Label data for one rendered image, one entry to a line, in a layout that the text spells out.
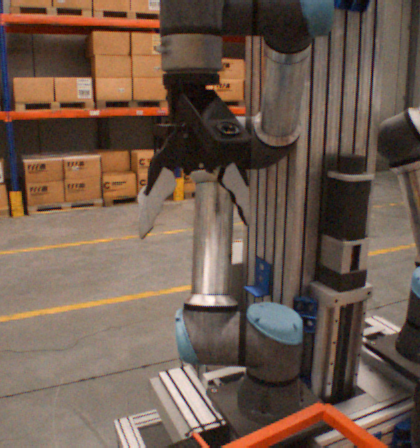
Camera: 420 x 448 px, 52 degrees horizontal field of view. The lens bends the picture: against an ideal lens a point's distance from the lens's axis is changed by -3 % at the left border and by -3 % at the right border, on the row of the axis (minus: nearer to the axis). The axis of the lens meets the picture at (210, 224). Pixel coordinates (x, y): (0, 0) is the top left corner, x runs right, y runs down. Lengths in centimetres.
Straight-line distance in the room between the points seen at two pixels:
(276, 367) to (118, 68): 685
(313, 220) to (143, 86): 664
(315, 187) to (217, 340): 43
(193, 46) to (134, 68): 704
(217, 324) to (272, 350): 12
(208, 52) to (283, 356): 61
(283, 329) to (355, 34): 68
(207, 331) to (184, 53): 57
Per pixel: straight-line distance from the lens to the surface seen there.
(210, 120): 49
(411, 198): 132
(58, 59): 867
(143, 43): 764
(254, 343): 91
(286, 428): 73
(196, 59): 53
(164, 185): 53
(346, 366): 124
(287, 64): 71
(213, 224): 92
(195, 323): 91
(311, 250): 110
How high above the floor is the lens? 169
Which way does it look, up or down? 15 degrees down
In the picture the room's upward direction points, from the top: straight up
